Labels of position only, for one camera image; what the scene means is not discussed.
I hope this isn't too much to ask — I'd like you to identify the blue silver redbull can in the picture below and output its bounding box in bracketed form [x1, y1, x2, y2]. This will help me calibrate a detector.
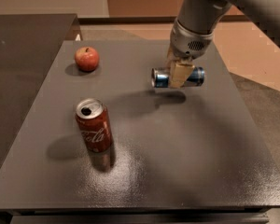
[151, 67, 205, 89]

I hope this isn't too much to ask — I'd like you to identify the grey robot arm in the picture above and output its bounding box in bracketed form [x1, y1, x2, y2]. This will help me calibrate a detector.
[168, 0, 280, 88]

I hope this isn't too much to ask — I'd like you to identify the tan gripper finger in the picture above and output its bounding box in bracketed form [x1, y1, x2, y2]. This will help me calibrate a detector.
[166, 47, 175, 67]
[169, 60, 195, 89]

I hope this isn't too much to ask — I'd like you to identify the red coca cola can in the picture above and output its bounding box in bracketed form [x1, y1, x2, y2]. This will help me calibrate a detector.
[76, 98, 113, 153]

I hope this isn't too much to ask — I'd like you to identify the red apple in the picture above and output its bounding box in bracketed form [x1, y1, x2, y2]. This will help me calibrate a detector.
[75, 47, 99, 72]

